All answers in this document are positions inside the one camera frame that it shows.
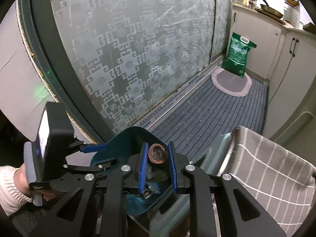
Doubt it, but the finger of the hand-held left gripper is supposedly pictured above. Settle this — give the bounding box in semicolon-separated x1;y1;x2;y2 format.
65;139;107;160
63;159;118;179

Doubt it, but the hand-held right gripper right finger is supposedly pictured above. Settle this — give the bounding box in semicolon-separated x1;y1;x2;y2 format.
168;141;287;237

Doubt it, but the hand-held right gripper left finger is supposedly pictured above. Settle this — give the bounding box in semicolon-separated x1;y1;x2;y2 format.
30;142;149;237

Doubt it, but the brown walnut shell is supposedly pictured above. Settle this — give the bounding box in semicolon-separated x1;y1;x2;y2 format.
148;143;169;164

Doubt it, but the person's left hand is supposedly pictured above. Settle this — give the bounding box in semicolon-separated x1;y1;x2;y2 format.
13;164;58;202

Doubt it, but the blue striped floor mat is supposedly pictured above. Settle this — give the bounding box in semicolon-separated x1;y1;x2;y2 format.
142;75;269;158

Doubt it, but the metal sliding door track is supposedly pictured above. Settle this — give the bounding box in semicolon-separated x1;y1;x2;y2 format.
128;54;228;132

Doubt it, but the grey checked cloth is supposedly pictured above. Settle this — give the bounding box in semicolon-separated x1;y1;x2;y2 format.
226;125;316;232

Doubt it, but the large patterned glass sliding door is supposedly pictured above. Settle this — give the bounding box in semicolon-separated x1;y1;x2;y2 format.
20;0;218;142

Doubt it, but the grey oval floor mat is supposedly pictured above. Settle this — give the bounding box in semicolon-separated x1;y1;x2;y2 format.
211;69;253;97

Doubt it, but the green rice bag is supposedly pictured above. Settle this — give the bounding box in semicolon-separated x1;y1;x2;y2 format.
221;32;257;77

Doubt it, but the white kitchen cabinet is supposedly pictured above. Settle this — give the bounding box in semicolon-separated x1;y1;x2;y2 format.
231;4;316;144

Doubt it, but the narrow patterned glass sliding door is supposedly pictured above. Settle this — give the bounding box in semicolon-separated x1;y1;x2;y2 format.
211;0;235;60

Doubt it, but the black frying pan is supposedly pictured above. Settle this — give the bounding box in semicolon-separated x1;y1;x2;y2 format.
255;0;284;18

